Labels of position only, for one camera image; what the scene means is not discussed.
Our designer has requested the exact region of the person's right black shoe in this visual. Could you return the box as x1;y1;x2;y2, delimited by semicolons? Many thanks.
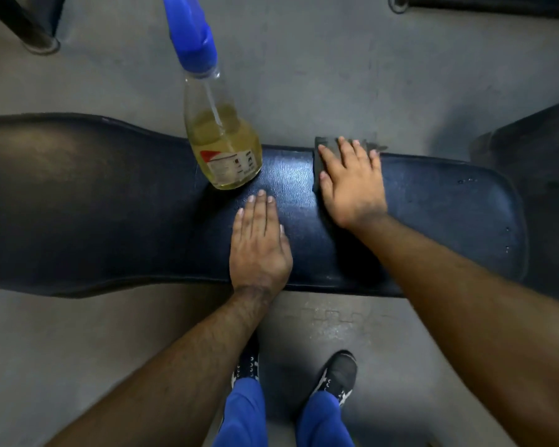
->
310;350;358;408

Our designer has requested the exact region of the spray bottle with yellow liquid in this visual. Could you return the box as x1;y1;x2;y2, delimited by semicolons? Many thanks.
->
161;0;263;191

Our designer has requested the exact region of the person's left black shoe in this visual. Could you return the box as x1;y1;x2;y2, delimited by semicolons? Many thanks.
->
231;332;261;389

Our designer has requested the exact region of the person's black shoe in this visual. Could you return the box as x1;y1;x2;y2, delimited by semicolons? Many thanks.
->
231;332;261;389
310;350;358;408

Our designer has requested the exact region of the person's right forearm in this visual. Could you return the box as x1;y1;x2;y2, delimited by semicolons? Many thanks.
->
346;211;559;447

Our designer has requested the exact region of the person's left hand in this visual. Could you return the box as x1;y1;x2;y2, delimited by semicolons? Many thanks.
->
229;190;293;299

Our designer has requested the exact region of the dark grey cleaning cloth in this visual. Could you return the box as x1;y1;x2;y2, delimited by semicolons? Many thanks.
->
312;136;388;193

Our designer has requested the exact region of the person's blue trouser leg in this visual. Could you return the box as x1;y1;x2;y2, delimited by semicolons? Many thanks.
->
213;378;269;447
295;391;356;447

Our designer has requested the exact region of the person's right hand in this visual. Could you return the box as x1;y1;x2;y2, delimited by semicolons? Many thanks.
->
318;136;389;230

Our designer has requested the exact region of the black padded bench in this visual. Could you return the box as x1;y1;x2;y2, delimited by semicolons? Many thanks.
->
0;113;529;299

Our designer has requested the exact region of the person's right blue trouser leg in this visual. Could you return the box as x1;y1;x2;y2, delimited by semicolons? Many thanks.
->
295;391;356;447

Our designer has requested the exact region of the black metal equipment base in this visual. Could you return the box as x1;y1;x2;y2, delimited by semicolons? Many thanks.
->
388;0;559;28

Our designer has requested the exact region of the black metal equipment leg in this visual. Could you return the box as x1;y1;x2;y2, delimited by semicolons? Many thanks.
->
0;0;68;55

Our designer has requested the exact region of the person's left blue trouser leg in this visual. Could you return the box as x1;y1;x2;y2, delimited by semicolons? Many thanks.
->
213;378;269;447

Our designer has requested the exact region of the black padded seat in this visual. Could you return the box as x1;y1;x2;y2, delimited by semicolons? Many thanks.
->
469;97;559;309

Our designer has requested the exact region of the person's left forearm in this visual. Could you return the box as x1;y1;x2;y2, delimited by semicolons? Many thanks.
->
42;286;276;447

